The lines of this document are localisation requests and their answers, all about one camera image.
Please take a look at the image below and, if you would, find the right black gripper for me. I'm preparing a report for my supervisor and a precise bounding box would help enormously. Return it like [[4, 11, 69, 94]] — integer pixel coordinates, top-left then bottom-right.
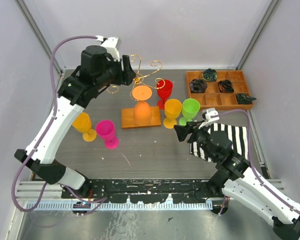
[[173, 119, 217, 161]]

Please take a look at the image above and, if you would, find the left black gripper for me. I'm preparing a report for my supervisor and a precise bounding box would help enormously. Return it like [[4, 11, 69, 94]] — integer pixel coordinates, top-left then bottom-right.
[[95, 53, 137, 90]]

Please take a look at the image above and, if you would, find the orange plastic wine glass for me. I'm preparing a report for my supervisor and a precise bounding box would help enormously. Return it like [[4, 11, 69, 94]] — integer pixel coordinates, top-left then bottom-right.
[[132, 85, 152, 126]]

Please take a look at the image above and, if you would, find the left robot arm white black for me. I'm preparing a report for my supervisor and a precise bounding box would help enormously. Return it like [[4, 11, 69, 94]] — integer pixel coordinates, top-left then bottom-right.
[[14, 45, 136, 198]]

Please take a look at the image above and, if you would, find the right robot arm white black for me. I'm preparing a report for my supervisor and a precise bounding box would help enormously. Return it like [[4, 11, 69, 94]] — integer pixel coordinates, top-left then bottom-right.
[[173, 122, 300, 240]]

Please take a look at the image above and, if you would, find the green plastic wine glass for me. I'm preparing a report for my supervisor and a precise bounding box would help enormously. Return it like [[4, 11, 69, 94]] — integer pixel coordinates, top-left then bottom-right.
[[179, 98, 201, 126]]

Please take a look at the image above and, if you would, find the yellow wine glass centre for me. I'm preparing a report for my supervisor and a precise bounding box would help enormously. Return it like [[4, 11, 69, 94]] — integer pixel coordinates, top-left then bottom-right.
[[163, 98, 182, 129]]

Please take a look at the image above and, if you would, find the yellow wine glass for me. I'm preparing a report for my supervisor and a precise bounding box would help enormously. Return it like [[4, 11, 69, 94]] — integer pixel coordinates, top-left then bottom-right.
[[163, 98, 182, 129], [72, 112, 97, 142]]

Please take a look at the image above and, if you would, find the red plastic wine glass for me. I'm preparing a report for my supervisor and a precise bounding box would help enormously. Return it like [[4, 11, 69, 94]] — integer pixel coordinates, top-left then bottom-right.
[[156, 79, 174, 110]]

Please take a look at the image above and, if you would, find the magenta plastic wine glass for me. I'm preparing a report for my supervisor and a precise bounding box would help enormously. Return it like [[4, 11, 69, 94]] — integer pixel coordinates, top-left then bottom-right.
[[95, 119, 119, 150]]

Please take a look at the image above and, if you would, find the yellow wine glass left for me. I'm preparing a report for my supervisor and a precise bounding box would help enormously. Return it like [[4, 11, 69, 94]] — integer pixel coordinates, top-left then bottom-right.
[[72, 112, 97, 142]]

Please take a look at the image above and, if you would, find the dark rolled tie left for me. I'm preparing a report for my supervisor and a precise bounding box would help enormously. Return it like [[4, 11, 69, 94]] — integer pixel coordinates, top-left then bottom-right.
[[189, 78, 208, 94]]

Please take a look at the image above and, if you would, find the dark rolled tie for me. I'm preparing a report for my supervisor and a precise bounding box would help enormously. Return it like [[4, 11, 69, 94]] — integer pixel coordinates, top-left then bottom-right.
[[202, 68, 218, 82], [218, 79, 234, 93], [189, 78, 208, 94], [235, 93, 257, 105]]

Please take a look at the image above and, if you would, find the wooden compartment tray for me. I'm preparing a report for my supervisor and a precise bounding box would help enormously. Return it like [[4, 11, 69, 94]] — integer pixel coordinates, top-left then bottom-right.
[[185, 69, 254, 111]]

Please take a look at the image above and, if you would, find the black white striped cloth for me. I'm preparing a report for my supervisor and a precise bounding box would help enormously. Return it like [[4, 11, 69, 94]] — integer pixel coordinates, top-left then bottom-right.
[[189, 123, 249, 163]]

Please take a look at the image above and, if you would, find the dark rolled tie middle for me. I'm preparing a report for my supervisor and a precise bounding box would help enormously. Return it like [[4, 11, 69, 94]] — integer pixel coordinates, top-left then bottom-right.
[[218, 79, 234, 93]]

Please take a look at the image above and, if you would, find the dark rolled tie top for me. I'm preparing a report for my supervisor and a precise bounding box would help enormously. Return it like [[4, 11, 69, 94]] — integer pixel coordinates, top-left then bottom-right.
[[202, 68, 218, 82]]

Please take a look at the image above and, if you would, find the dark rolled tie right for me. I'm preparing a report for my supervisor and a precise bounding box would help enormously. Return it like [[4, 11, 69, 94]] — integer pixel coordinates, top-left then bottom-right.
[[235, 93, 257, 105]]

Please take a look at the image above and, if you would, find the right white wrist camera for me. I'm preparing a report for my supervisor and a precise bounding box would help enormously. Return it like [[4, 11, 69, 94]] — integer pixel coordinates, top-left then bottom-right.
[[198, 108, 220, 129]]

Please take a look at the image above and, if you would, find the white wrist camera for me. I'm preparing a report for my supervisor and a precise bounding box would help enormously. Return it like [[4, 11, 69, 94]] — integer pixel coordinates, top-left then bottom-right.
[[198, 108, 220, 129], [95, 35, 121, 62]]

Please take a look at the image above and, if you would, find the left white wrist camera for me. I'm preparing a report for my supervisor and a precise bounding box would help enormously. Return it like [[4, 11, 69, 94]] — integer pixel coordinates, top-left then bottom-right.
[[95, 35, 121, 62]]

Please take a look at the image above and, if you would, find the grey slotted cable duct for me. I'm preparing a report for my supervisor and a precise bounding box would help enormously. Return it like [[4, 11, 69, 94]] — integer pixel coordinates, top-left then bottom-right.
[[35, 200, 213, 211]]

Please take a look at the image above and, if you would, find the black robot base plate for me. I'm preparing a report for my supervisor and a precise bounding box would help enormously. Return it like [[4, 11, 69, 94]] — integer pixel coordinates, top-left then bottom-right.
[[61, 178, 225, 205]]

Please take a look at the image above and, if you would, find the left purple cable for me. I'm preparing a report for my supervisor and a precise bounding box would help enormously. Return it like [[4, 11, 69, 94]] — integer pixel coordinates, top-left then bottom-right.
[[11, 35, 108, 216]]

